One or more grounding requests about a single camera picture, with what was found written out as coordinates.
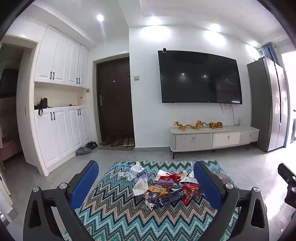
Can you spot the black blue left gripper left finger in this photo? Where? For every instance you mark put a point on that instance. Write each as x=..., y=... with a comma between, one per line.
x=40, y=223

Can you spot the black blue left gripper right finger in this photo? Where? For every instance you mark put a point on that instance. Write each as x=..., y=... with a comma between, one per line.
x=252, y=223

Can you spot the red snack wrapper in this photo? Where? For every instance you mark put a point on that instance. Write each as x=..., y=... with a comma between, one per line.
x=189, y=191

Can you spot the brown snack bag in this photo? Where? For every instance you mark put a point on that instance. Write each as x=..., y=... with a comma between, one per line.
x=161, y=194

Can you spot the red white paper bag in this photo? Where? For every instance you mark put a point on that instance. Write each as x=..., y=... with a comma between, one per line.
x=166, y=176

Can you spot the white yellow bag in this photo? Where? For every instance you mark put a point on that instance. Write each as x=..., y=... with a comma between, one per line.
x=141, y=187

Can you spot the white blue milk powder bag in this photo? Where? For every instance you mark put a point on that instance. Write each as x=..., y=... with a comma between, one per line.
x=190, y=178

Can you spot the clear plastic bag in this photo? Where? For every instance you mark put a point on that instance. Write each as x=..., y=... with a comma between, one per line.
x=225, y=178

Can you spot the grey slipper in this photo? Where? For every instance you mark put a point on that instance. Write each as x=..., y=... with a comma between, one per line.
x=83, y=151

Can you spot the black shoes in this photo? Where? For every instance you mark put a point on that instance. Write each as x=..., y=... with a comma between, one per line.
x=91, y=145

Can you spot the grey double door refrigerator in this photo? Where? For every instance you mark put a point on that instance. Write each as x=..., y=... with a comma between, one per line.
x=269, y=102

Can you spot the white lower shoe cabinet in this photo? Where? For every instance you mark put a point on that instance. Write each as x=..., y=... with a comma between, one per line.
x=60, y=132

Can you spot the golden tiger figurine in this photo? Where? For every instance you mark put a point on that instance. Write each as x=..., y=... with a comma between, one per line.
x=216, y=125

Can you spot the white TV cabinet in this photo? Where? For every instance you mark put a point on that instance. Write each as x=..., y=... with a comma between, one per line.
x=206, y=138

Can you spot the white crumpled paper bag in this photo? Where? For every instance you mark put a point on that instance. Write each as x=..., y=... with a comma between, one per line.
x=132, y=172

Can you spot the golden dragon figurine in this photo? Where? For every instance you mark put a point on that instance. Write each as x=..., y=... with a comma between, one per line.
x=195, y=127

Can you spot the brown shoes at door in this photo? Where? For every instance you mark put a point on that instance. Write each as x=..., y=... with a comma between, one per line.
x=125, y=142

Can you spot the black handbag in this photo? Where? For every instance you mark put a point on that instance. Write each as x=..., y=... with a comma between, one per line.
x=43, y=104

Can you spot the dark brown entrance door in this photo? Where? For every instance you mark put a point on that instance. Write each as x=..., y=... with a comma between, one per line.
x=114, y=99

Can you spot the wall mounted black television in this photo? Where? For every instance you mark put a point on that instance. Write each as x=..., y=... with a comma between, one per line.
x=195, y=77

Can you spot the white upper wall cabinet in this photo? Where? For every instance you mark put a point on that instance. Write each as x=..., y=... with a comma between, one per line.
x=61, y=60

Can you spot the wall light switch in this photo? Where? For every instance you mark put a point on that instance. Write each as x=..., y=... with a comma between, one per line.
x=137, y=77

